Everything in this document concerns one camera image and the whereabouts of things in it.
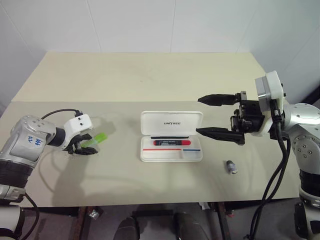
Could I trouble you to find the white open pencil case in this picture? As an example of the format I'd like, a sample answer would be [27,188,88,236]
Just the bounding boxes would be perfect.
[139,110,204,164]

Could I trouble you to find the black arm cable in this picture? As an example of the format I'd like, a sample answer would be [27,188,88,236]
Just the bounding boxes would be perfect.
[23,108,84,240]
[246,98,292,240]

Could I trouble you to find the dark rounded shape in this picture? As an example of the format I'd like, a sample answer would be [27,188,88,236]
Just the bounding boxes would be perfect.
[117,216,144,240]

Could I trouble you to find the red marker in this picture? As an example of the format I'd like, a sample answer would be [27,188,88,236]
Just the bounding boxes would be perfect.
[152,139,192,147]

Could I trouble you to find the green marker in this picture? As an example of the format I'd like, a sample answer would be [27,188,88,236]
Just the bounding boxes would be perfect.
[80,133,109,149]

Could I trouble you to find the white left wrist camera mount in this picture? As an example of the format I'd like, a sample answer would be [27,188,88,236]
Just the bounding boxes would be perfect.
[62,113,94,138]

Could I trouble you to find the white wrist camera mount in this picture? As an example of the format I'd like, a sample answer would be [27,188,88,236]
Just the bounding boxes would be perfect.
[254,70,288,138]
[62,113,94,138]

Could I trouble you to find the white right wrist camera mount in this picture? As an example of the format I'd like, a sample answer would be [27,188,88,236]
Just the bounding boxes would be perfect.
[254,70,288,138]

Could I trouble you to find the dark metal table leg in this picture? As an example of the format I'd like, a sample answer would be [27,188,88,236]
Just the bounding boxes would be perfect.
[215,202,230,240]
[70,206,89,240]

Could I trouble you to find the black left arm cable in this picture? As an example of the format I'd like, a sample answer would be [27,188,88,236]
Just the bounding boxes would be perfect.
[23,108,84,240]

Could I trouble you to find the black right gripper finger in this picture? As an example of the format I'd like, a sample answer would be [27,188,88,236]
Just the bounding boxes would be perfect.
[197,93,242,107]
[195,126,245,146]

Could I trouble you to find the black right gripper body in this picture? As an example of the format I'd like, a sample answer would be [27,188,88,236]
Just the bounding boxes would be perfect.
[229,90,266,147]

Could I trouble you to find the small grey capped marker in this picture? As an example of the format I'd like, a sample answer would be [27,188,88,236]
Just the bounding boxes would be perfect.
[225,159,239,176]

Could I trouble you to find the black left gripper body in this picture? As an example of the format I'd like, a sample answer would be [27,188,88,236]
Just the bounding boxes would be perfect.
[63,133,87,155]

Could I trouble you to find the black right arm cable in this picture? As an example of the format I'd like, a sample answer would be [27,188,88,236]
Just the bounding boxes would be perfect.
[246,98,292,240]

